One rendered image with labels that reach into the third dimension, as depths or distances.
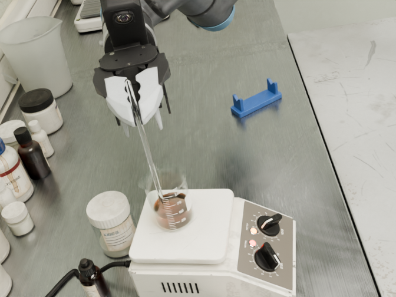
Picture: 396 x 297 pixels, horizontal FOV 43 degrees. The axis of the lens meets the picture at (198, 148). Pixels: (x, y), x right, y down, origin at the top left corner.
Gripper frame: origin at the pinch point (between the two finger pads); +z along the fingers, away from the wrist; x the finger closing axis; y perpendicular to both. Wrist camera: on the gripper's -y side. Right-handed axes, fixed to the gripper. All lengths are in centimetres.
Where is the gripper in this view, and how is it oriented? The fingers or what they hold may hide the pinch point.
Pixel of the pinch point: (136, 111)
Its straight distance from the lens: 54.7
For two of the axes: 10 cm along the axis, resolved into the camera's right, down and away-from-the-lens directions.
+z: 1.6, 6.0, -7.8
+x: -9.7, 2.3, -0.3
